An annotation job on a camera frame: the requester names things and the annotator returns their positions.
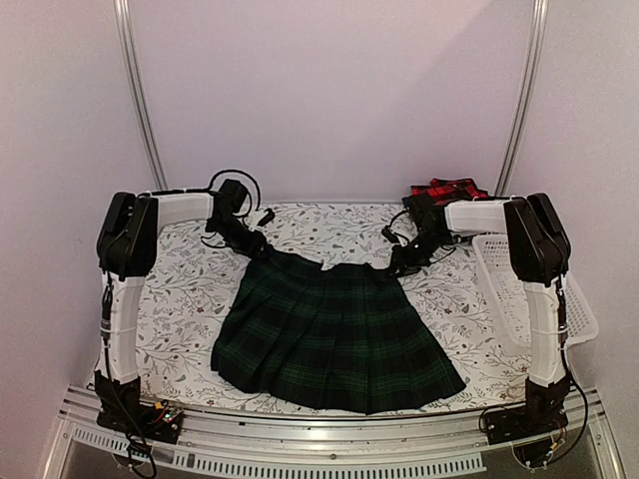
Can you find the floral patterned table cloth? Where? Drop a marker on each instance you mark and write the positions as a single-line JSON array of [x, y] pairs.
[[190, 290]]

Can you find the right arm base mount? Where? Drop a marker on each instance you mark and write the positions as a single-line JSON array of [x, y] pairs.
[[541, 413]]

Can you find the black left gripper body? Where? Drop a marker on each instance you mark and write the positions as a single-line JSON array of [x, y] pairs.
[[243, 244]]

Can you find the white plastic laundry basket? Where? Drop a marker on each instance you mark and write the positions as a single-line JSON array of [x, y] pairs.
[[506, 299]]

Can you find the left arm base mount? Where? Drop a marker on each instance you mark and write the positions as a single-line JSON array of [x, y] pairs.
[[123, 411]]

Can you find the aluminium front rail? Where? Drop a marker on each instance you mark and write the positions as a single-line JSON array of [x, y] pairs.
[[234, 435]]

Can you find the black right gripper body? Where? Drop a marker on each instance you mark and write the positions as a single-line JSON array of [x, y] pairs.
[[418, 256]]

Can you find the right aluminium frame post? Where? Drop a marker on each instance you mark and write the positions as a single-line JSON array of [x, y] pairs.
[[531, 65]]

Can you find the red black plaid shirt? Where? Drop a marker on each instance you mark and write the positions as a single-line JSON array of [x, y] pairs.
[[445, 191]]

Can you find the dark green plaid garment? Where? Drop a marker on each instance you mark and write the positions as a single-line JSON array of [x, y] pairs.
[[345, 338]]

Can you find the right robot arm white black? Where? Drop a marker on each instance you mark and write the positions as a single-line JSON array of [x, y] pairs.
[[539, 252]]

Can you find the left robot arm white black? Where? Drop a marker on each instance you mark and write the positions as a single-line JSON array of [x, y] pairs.
[[127, 252]]

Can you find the aluminium frame post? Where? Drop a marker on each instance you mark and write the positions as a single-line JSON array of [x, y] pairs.
[[531, 65], [125, 31]]

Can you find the left aluminium frame post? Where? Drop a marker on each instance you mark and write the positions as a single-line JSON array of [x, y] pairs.
[[125, 31]]

